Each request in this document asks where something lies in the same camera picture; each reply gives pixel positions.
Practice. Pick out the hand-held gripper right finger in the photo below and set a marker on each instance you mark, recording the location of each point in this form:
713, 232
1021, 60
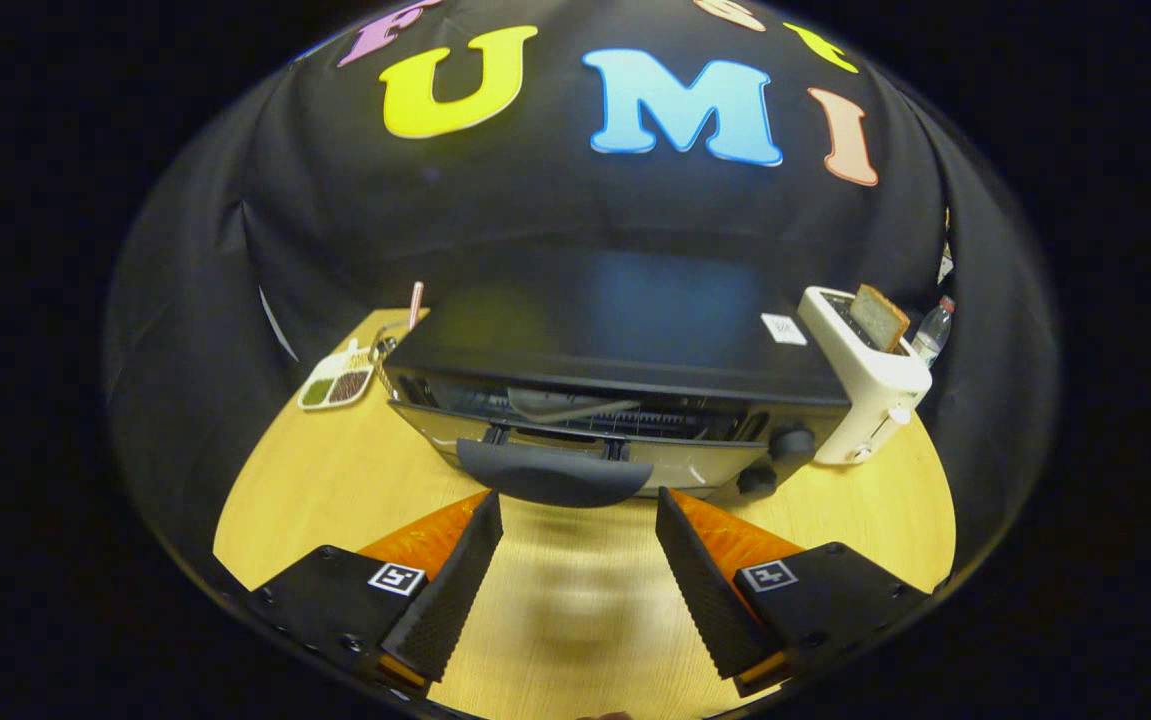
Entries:
705, 600

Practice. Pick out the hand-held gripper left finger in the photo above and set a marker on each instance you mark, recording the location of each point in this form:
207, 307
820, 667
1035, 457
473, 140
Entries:
450, 590

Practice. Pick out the black toaster oven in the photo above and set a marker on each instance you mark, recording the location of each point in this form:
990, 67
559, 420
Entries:
585, 330

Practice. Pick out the white toaster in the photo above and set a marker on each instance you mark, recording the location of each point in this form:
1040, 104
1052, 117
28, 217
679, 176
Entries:
875, 400

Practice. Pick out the white divided condiment dish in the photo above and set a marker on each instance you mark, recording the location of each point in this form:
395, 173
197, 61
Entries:
337, 385

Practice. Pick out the pink straw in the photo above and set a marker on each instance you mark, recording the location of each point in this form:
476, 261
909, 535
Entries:
416, 305

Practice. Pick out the bread slice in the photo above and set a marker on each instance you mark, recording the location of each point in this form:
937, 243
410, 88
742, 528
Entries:
880, 318

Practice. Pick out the clear plastic water bottle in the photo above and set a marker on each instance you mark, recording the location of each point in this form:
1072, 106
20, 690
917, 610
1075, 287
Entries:
933, 335

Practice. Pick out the black backdrop cloth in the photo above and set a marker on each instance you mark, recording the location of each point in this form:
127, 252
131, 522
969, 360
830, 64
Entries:
235, 200

